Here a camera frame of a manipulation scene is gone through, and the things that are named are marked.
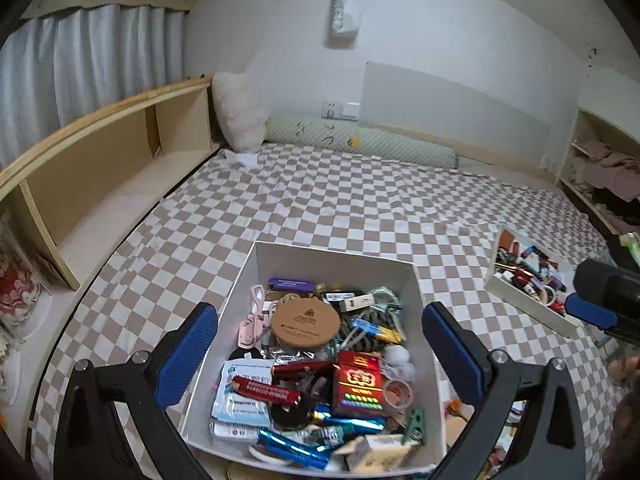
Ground green bolster pillow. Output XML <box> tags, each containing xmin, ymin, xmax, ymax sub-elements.
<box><xmin>264</xmin><ymin>115</ymin><xmax>460</xmax><ymax>170</ymax></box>

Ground pink eyelash curler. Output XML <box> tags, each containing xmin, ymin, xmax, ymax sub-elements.
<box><xmin>235</xmin><ymin>284</ymin><xmax>273</xmax><ymax>351</ymax></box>

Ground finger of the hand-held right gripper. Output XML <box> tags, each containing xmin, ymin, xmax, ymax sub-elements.
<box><xmin>565</xmin><ymin>294</ymin><xmax>618</xmax><ymax>330</ymax></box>

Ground clear tape roll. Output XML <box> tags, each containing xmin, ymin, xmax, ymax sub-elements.
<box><xmin>382</xmin><ymin>379</ymin><xmax>415</xmax><ymax>408</ymax></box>

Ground black white adapter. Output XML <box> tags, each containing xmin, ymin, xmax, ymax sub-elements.
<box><xmin>322</xmin><ymin>291</ymin><xmax>376</xmax><ymax>313</ymax></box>

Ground clear display boxes with flowers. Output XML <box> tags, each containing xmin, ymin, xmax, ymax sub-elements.
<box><xmin>0</xmin><ymin>220</ymin><xmax>43</xmax><ymax>396</ymax></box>

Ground white cotton balls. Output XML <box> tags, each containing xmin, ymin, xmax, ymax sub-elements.
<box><xmin>382</xmin><ymin>345</ymin><xmax>418</xmax><ymax>381</ymax></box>

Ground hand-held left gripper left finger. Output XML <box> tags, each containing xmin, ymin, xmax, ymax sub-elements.
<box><xmin>54</xmin><ymin>301</ymin><xmax>221</xmax><ymax>480</ymax></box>

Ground red printed lighter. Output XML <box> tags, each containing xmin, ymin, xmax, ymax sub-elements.
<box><xmin>229</xmin><ymin>375</ymin><xmax>302</xmax><ymax>407</ymax></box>

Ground white fluffy pillow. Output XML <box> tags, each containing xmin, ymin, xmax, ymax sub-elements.
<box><xmin>211</xmin><ymin>71</ymin><xmax>271</xmax><ymax>153</ymax></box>

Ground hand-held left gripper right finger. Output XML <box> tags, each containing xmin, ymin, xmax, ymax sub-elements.
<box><xmin>421</xmin><ymin>301</ymin><xmax>591</xmax><ymax>480</ymax></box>

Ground beige cardboard box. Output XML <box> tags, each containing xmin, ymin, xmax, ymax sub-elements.
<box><xmin>332</xmin><ymin>434</ymin><xmax>421</xmax><ymax>473</ymax></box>

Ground white wooden shelf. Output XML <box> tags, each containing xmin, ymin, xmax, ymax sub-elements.
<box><xmin>555</xmin><ymin>107</ymin><xmax>640</xmax><ymax>241</ymax></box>

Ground red cigarette pack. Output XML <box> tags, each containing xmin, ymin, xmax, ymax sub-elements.
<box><xmin>332</xmin><ymin>350</ymin><xmax>388</xmax><ymax>418</ymax></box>

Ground metallic blue lighter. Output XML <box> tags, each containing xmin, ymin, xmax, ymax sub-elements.
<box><xmin>256</xmin><ymin>430</ymin><xmax>333</xmax><ymax>468</ymax></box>

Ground deep white storage box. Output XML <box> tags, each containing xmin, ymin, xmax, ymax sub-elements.
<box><xmin>180</xmin><ymin>240</ymin><xmax>447</xmax><ymax>476</ymax></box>

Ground wooden bedside shelf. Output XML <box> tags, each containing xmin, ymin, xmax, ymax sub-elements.
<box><xmin>0</xmin><ymin>76</ymin><xmax>223</xmax><ymax>291</ymax></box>

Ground checkered bed sheet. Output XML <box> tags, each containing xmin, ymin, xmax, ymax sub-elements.
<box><xmin>27</xmin><ymin>142</ymin><xmax>626</xmax><ymax>480</ymax></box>

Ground jar with cork lid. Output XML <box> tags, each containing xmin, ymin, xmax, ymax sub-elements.
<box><xmin>270</xmin><ymin>300</ymin><xmax>343</xmax><ymax>361</ymax></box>

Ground white wall socket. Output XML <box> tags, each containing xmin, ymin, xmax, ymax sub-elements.
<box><xmin>321</xmin><ymin>100</ymin><xmax>361</xmax><ymax>122</ymax></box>

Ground white curtain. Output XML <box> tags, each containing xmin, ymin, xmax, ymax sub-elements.
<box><xmin>0</xmin><ymin>2</ymin><xmax>186</xmax><ymax>171</ymax></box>

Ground green plastic clip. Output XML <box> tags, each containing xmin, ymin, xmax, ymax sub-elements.
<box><xmin>401</xmin><ymin>407</ymin><xmax>427</xmax><ymax>447</ymax></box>

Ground heap of small mixed trinkets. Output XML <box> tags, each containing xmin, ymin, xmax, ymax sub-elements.
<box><xmin>492</xmin><ymin>240</ymin><xmax>571</xmax><ymax>316</ymax></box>

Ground hanging white tissue bag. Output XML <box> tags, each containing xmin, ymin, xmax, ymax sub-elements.
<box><xmin>331</xmin><ymin>0</ymin><xmax>365</xmax><ymax>36</ymax></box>

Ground zebra striped hair tie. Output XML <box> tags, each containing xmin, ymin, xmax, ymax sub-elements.
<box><xmin>342</xmin><ymin>305</ymin><xmax>406</xmax><ymax>353</ymax></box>

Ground shallow white tray box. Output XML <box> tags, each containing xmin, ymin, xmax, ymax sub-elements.
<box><xmin>484</xmin><ymin>227</ymin><xmax>583</xmax><ymax>339</ymax></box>

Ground dark red lighter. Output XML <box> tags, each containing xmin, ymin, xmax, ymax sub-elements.
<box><xmin>271</xmin><ymin>359</ymin><xmax>335</xmax><ymax>381</ymax></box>

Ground pile of clothes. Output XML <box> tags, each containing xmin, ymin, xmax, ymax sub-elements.
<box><xmin>572</xmin><ymin>140</ymin><xmax>640</xmax><ymax>226</ymax></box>

